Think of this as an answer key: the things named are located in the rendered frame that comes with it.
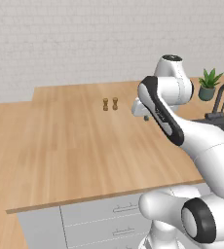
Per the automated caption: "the black tap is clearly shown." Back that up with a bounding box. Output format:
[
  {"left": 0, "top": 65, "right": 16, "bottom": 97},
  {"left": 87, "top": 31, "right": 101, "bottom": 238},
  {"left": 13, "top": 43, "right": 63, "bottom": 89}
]
[{"left": 204, "top": 82, "right": 224, "bottom": 122}]

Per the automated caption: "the grey cabinet panel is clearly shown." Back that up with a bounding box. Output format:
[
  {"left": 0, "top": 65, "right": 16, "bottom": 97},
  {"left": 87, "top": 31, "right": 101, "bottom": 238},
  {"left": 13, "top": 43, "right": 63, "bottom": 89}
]
[{"left": 16, "top": 206, "right": 68, "bottom": 249}]

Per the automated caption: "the green plant in grey pot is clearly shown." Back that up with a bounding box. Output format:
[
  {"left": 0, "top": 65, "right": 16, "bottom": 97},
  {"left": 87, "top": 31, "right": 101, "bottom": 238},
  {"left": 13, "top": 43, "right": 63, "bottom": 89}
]
[{"left": 198, "top": 67, "right": 224, "bottom": 102}]

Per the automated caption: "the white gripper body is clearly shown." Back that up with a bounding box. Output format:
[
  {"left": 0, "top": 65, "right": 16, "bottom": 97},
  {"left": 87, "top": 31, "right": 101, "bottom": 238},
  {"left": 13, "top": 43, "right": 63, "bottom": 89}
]
[{"left": 131, "top": 96, "right": 151, "bottom": 119}]

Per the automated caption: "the grey drawer front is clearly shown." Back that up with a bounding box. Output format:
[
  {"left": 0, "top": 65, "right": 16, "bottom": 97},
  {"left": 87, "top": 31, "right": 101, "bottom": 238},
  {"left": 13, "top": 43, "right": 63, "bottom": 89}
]
[
  {"left": 65, "top": 231, "right": 151, "bottom": 249},
  {"left": 58, "top": 187, "right": 173, "bottom": 228},
  {"left": 63, "top": 211, "right": 155, "bottom": 249}
]

